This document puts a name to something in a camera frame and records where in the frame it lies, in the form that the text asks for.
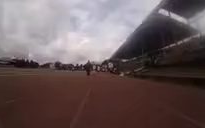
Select group of people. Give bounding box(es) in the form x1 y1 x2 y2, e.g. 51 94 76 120
91 61 120 75

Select person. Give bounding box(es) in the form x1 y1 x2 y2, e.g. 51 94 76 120
84 60 93 77

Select red running track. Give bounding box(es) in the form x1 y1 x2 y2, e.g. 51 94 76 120
0 70 205 128

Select grandstand building with roof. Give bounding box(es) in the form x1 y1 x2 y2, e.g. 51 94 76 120
109 0 205 88

